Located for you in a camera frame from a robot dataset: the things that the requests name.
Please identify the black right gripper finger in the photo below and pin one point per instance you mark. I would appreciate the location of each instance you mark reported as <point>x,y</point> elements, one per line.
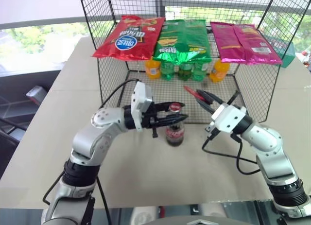
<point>212,97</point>
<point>206,107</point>

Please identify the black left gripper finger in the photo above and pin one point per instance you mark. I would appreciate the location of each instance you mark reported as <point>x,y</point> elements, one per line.
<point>161,106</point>
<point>170,119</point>

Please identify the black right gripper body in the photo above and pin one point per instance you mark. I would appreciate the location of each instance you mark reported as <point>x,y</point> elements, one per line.
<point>213,132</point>

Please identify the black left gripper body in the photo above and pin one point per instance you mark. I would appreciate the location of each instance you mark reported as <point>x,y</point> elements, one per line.
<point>148,119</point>

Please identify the glass cola bottle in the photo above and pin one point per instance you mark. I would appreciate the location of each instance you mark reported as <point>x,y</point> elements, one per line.
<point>175,133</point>

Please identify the red bottle opener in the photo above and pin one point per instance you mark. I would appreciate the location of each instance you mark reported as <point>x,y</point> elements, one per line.
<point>192,91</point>

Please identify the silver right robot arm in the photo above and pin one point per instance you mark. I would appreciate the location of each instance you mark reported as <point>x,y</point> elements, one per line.
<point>269,142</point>

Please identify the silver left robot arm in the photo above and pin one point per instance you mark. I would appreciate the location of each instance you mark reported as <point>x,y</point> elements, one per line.
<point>97,137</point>

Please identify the red bottle cap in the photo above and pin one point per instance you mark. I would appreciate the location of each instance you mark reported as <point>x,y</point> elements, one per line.
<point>174,106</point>

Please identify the orange soda bottle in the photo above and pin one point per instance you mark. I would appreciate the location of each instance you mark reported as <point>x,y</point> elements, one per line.
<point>153,70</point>
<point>218,73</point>

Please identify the green soda bottle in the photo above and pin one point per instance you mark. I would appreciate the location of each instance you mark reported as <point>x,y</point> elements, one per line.
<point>185,73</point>
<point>199,73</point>
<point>168,73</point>

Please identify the magenta chips bag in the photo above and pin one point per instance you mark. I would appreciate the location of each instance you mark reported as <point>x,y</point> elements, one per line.
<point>245,44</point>

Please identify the green chips bag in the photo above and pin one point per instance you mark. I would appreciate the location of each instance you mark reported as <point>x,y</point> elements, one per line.
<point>182,40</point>

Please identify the red chips bag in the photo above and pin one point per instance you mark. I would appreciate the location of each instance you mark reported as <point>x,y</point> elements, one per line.
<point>128,38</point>

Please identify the teal box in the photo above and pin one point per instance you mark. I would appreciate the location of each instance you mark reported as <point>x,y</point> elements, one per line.
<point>286,55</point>

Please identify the grey box with red label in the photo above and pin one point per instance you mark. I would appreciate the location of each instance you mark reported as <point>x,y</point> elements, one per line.
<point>36,93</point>

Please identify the dark bench furniture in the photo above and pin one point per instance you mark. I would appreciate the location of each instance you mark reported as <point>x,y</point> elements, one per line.
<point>14,108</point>

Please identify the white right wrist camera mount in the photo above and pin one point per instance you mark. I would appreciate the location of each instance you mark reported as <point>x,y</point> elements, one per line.
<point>228,118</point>

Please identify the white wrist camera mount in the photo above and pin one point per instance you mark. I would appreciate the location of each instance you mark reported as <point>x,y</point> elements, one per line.
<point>141,96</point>
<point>228,118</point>

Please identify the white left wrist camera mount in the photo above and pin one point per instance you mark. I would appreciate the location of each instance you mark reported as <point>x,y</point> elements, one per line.
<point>141,96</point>

